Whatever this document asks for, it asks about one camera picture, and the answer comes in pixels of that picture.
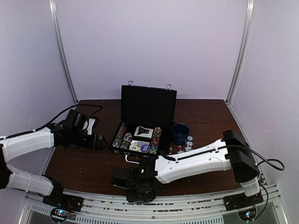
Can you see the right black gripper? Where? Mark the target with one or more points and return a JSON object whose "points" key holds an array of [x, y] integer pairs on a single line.
{"points": [[131, 198]]}

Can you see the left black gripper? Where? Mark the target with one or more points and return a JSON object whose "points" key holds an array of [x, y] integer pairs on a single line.
{"points": [[98, 146]]}

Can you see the clear round dealer button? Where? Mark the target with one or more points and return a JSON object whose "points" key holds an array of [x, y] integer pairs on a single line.
{"points": [[135, 146]]}

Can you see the playing card deck box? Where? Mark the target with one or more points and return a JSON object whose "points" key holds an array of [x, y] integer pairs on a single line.
{"points": [[142, 143], [143, 132]]}

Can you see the black poker case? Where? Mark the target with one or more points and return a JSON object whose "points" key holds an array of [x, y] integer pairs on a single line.
{"points": [[149, 107]]}

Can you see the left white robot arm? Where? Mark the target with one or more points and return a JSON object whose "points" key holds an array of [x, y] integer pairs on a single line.
{"points": [[50, 136]]}

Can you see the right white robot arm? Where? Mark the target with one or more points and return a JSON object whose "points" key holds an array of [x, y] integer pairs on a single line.
{"points": [[229, 152]]}

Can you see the left poker chip row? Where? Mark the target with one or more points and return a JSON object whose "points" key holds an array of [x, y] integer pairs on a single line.
{"points": [[119, 136]]}

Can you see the poker chip row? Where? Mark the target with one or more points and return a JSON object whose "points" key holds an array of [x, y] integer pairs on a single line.
{"points": [[155, 140], [126, 141], [119, 136]]}

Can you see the purple small blind button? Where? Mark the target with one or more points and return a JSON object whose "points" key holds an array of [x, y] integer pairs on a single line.
{"points": [[145, 148]]}

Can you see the right poker chip row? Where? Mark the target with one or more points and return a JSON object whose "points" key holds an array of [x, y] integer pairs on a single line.
{"points": [[155, 140]]}

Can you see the dark blue mug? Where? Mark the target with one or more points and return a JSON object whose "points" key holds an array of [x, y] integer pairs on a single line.
{"points": [[180, 132]]}

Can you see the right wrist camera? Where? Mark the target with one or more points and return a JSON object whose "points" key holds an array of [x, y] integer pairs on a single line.
{"points": [[125, 178]]}

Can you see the aluminium front rail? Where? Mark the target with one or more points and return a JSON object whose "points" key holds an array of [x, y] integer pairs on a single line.
{"points": [[206, 208]]}

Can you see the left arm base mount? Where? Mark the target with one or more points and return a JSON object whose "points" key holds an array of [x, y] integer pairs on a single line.
{"points": [[64, 201]]}

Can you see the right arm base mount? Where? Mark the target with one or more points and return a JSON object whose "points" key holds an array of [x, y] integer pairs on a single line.
{"points": [[240, 201]]}

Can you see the left aluminium frame post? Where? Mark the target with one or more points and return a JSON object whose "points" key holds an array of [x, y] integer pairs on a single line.
{"points": [[55, 21]]}

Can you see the aluminium frame post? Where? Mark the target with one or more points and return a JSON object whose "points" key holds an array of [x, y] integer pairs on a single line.
{"points": [[55, 21], [242, 51]]}

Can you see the right aluminium frame post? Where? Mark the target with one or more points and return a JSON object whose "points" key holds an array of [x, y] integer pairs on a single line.
{"points": [[242, 51]]}

